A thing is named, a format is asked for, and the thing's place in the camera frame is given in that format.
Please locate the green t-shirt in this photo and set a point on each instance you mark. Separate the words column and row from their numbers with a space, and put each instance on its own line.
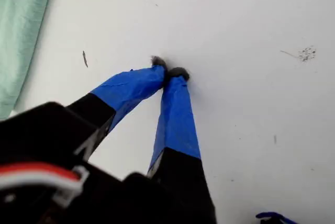
column 18, row 38

